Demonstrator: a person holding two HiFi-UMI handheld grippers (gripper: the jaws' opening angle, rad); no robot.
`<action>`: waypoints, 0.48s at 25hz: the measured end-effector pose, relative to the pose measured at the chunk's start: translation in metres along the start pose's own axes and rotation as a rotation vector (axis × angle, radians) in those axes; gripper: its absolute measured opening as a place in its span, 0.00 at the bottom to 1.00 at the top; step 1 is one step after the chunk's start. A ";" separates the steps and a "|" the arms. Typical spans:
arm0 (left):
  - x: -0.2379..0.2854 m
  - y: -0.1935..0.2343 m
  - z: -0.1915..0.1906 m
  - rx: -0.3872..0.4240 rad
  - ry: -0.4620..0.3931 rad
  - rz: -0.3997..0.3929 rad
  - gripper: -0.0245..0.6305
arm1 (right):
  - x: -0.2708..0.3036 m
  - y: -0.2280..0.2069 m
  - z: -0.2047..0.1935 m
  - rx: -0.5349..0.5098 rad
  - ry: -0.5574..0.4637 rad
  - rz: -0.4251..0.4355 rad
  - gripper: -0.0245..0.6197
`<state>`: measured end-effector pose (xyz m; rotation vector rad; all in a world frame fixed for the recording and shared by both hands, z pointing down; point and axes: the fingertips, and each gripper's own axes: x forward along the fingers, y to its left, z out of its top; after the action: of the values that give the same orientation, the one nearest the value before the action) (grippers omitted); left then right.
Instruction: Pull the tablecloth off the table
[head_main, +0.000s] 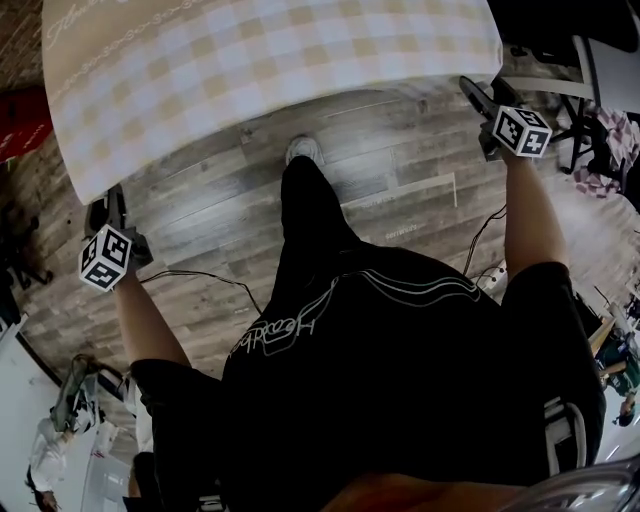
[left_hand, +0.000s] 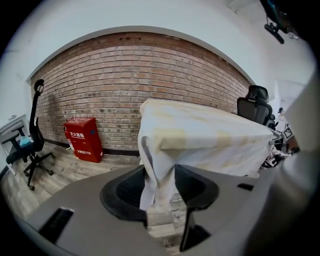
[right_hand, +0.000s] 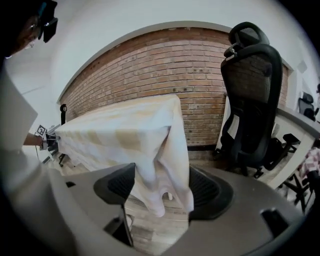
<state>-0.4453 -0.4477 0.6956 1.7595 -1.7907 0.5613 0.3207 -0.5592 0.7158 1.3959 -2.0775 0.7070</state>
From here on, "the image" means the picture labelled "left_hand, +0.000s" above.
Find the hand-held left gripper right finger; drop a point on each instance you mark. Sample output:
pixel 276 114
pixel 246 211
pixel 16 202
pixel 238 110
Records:
pixel 225 207

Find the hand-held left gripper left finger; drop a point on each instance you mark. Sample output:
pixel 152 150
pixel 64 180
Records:
pixel 87 225

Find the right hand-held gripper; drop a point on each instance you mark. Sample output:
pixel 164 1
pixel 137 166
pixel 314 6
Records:
pixel 288 136

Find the beige checked flower tablecloth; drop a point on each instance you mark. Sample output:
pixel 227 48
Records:
pixel 200 140

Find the black high-back office chair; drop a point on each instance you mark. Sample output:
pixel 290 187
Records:
pixel 257 110

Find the red fire equipment box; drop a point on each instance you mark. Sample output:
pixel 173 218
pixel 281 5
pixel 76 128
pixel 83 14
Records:
pixel 83 140

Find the black mesh office chair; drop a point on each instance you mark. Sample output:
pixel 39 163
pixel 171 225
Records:
pixel 35 140

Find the light blue packet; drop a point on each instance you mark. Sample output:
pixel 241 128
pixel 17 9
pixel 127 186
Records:
pixel 26 141

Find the black camera rig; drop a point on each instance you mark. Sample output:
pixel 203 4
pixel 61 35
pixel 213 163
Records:
pixel 277 17

